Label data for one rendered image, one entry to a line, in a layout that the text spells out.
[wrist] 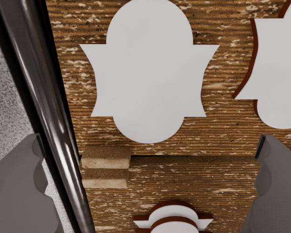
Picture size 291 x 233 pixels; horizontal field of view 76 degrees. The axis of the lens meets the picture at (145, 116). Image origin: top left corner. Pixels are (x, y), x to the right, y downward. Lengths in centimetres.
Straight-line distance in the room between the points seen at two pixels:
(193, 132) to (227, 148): 5
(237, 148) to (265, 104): 7
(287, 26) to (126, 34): 14
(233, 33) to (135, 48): 9
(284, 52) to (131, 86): 15
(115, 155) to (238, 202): 22
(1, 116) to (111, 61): 18
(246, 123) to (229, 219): 19
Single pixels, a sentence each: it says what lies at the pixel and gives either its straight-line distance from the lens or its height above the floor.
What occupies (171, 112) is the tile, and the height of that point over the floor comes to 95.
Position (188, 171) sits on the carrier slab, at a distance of 28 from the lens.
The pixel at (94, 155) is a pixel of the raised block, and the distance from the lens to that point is 24.
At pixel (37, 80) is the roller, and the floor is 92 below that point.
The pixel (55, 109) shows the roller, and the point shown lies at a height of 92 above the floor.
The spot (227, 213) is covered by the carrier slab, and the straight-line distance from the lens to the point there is 38.
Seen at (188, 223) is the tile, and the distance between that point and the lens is 34.
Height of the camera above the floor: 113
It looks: 61 degrees down
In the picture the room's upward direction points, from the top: 179 degrees counter-clockwise
